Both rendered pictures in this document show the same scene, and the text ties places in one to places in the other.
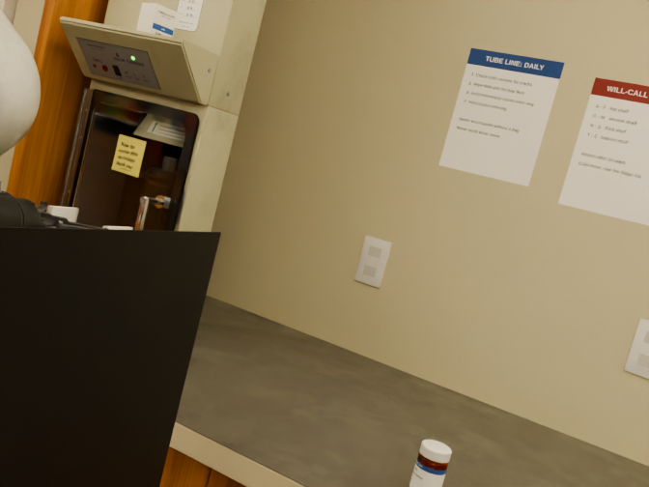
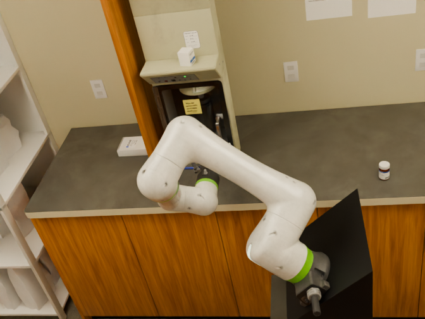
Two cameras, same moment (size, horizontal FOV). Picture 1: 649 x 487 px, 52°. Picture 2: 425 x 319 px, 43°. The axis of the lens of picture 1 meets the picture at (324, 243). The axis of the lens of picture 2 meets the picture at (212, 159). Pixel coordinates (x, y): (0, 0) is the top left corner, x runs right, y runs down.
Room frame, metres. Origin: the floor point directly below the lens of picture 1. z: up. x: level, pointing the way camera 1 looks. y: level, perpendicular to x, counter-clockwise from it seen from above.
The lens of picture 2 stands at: (-0.68, 0.76, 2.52)
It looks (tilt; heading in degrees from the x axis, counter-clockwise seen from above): 37 degrees down; 350
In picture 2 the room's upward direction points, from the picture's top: 12 degrees counter-clockwise
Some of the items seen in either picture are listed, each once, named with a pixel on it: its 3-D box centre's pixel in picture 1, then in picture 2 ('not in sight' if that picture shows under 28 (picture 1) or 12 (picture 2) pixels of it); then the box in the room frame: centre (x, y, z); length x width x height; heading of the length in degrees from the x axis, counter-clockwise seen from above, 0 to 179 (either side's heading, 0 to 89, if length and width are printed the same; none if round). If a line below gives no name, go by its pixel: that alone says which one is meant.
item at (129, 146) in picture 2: not in sight; (135, 145); (1.71, 0.73, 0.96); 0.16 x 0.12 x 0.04; 64
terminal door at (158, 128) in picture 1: (121, 193); (195, 121); (1.39, 0.44, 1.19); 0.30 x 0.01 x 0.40; 65
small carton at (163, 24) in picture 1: (156, 22); (186, 56); (1.33, 0.43, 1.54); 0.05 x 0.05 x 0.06; 51
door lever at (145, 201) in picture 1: (147, 217); (219, 128); (1.32, 0.35, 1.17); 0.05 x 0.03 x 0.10; 155
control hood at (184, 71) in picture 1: (132, 60); (181, 75); (1.35, 0.46, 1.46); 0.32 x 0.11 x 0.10; 65
